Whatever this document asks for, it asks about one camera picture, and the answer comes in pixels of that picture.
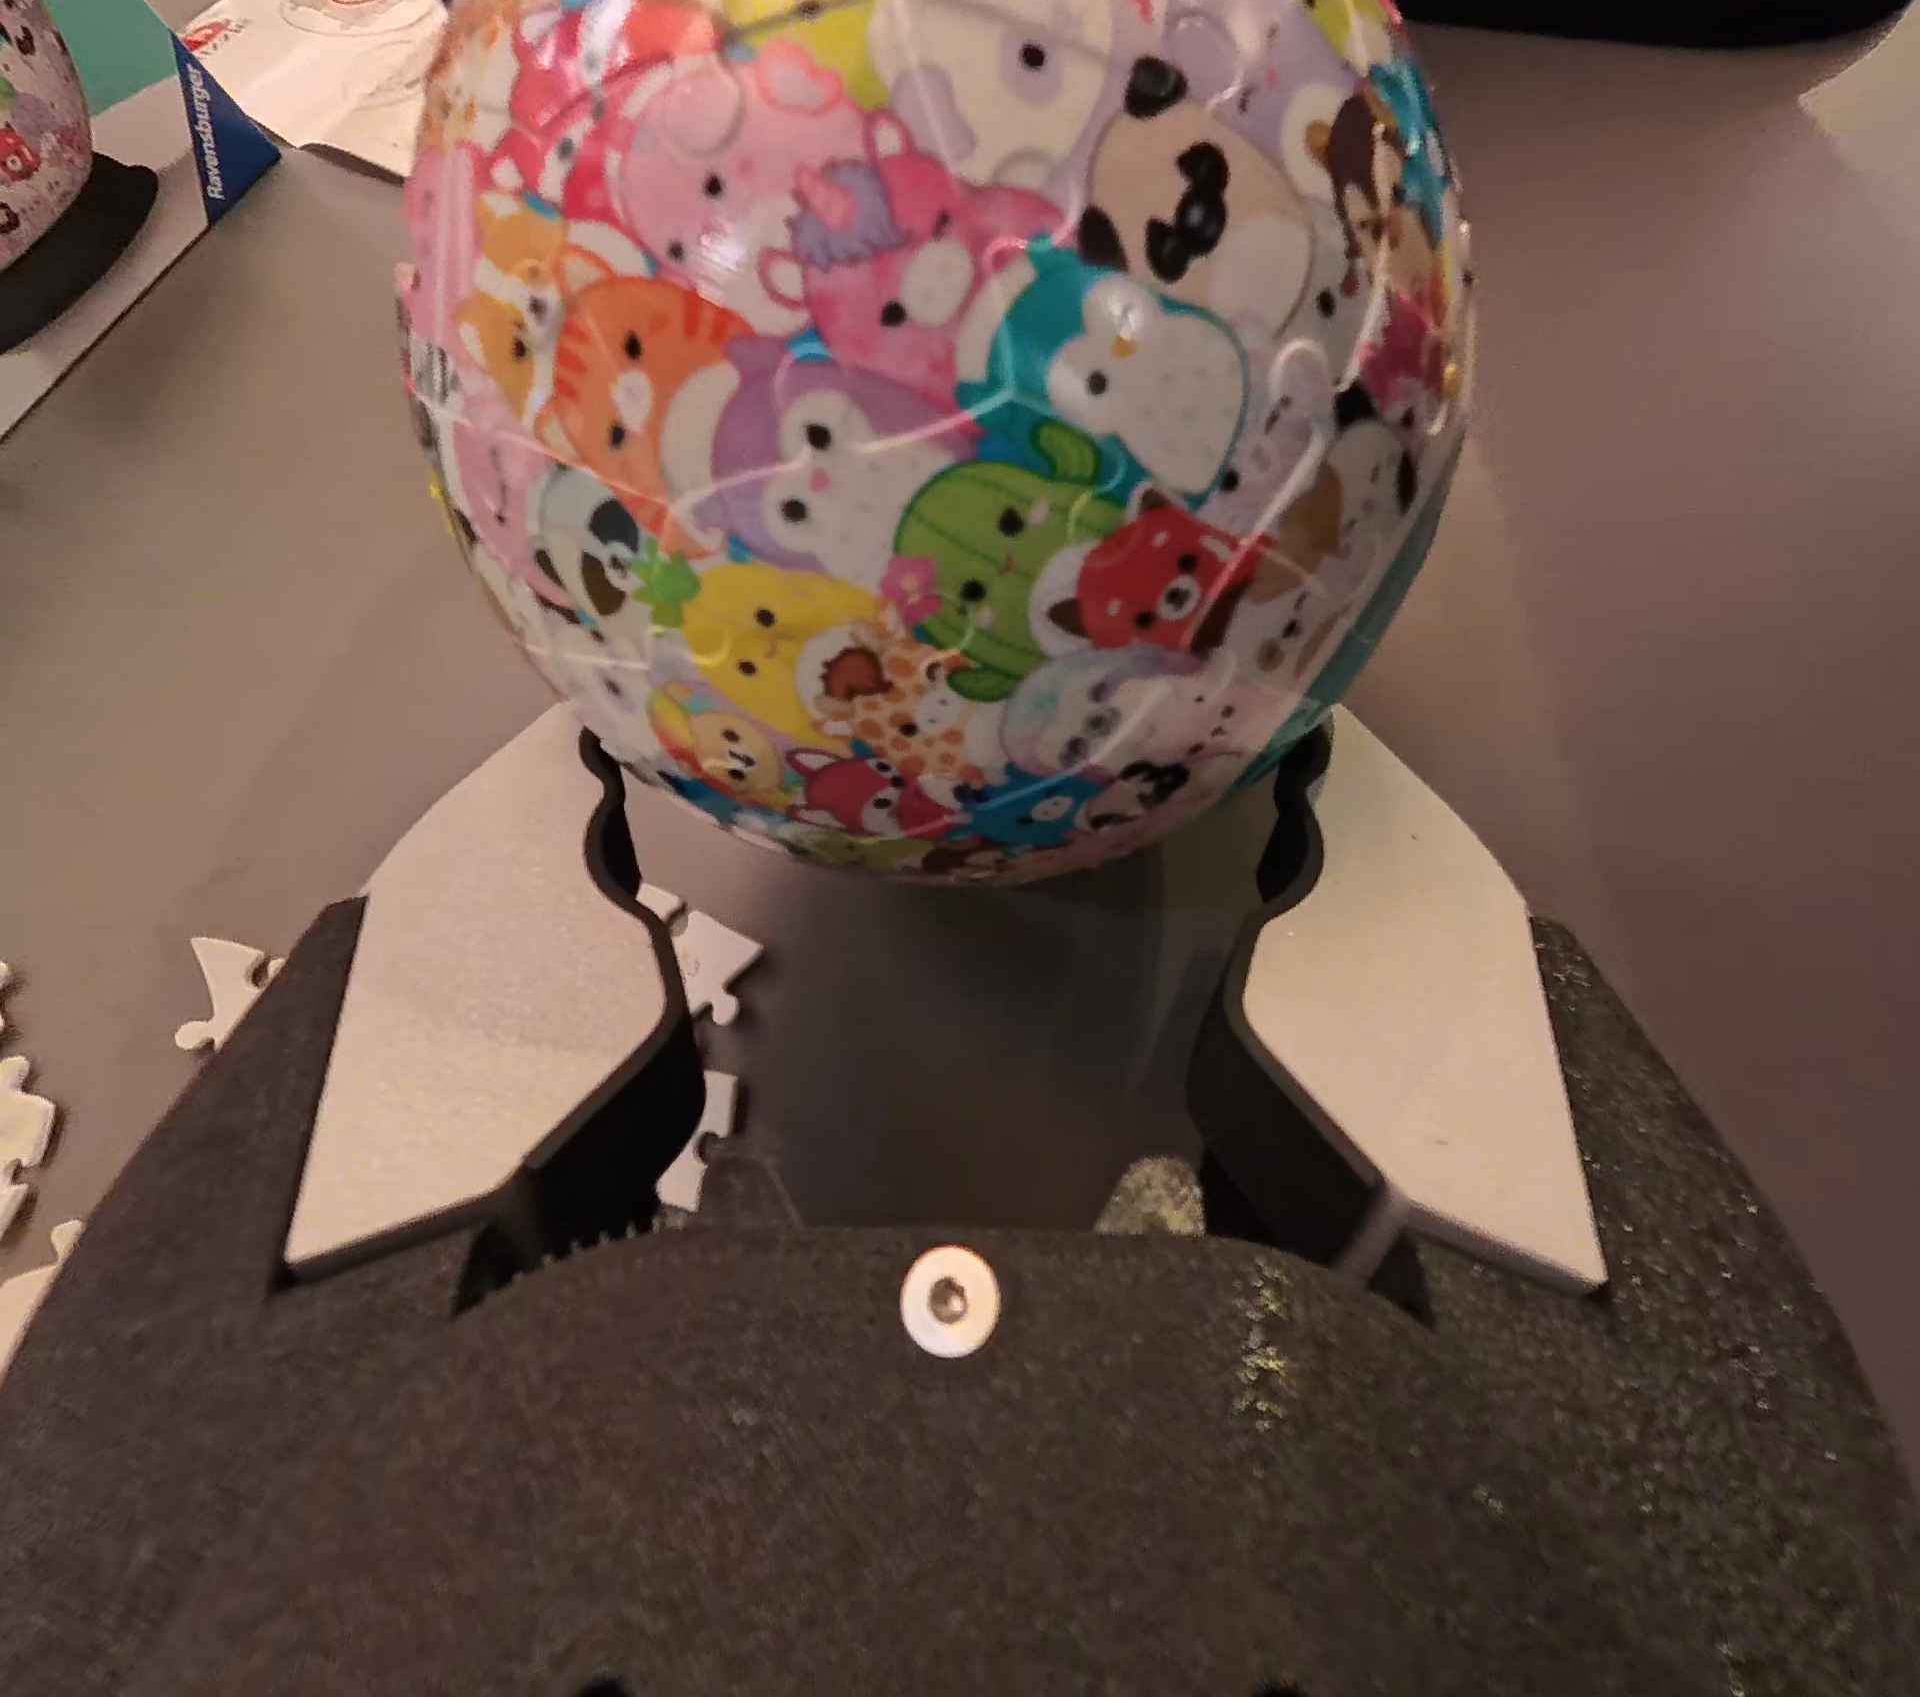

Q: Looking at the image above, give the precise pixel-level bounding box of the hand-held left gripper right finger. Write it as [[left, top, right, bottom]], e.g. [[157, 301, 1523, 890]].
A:
[[1188, 704, 1613, 1293]]

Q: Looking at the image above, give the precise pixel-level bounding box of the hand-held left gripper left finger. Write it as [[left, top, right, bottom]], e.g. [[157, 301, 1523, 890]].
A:
[[282, 699, 709, 1285]]

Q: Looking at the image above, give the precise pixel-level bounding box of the group of puzzle pieces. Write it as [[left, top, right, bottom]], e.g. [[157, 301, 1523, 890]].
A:
[[0, 883, 763, 1368]]

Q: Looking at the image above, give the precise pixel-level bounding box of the colourful puzzle ball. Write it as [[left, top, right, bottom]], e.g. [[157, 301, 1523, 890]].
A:
[[392, 0, 1479, 888]]

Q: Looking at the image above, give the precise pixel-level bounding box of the colourful cardboard puzzle box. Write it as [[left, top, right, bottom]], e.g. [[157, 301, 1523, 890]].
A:
[[0, 0, 287, 438]]

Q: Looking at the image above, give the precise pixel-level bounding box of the folded paper leaflet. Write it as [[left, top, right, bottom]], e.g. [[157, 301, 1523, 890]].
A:
[[177, 0, 452, 186]]

